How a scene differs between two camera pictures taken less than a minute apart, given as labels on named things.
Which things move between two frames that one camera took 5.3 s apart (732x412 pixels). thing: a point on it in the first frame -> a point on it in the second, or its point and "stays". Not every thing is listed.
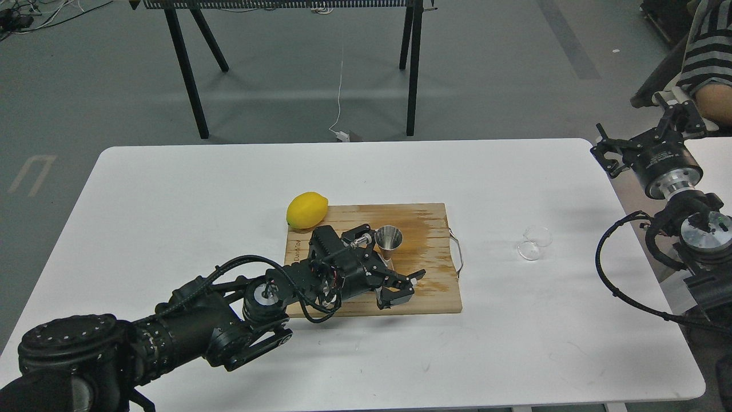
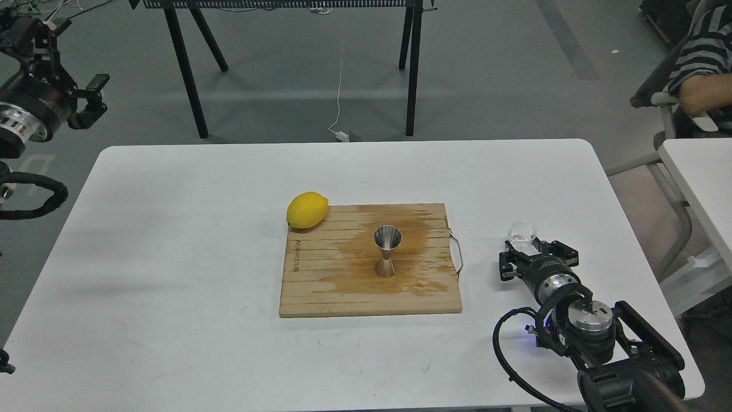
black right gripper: [665, 165] -> [542, 273]
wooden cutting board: [426, 246] stays
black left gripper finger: [388, 297] -> [95, 107]
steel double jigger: [388, 238] stays
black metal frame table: [413, 20] stays
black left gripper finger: [359, 237] -> [46, 51]
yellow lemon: [306, 209] stays
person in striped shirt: [706, 67] stays
